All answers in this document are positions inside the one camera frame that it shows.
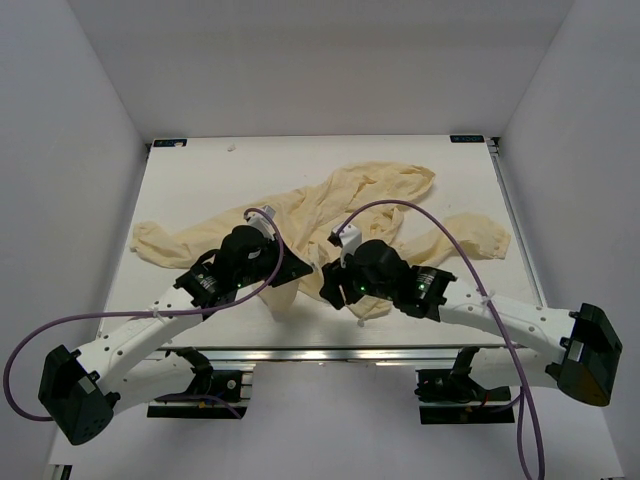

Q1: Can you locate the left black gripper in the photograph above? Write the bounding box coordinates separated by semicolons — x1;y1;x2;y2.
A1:
235;232;313;288

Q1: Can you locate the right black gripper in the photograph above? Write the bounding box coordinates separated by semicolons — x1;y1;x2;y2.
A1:
319;244;396;310

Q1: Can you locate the cream yellow jacket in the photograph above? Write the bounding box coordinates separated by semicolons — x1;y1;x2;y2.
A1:
130;162;510;319

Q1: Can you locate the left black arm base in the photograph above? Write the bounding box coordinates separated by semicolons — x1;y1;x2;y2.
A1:
146;363;254;420

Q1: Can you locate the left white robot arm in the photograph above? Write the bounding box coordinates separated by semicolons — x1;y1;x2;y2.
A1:
38;225;313;446

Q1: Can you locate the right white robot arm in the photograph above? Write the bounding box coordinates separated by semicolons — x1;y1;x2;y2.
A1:
320;235;622;407

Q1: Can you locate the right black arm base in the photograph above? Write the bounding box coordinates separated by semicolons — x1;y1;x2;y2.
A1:
414;369;516;425

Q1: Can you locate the left blue corner label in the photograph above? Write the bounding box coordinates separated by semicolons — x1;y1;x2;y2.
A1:
152;139;187;148

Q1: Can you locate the blue corner label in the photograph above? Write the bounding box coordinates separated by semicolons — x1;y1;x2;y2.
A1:
152;139;187;148
449;135;485;144

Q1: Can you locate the right blue corner label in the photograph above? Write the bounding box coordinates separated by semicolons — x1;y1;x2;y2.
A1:
449;135;485;144

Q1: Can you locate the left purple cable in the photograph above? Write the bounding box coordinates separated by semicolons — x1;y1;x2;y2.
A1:
3;207;286;421

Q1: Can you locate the purple cable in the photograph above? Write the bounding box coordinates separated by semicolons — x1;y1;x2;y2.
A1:
3;207;286;421
327;199;546;480

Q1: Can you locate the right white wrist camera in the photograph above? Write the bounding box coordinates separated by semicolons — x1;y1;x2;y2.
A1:
328;223;362;254

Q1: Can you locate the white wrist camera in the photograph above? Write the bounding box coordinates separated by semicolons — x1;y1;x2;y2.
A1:
328;223;362;254
243;205;275;240

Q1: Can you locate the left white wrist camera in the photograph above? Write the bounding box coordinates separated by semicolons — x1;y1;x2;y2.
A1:
243;205;275;240

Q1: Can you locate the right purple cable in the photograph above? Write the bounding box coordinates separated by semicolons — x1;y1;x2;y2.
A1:
327;199;546;480

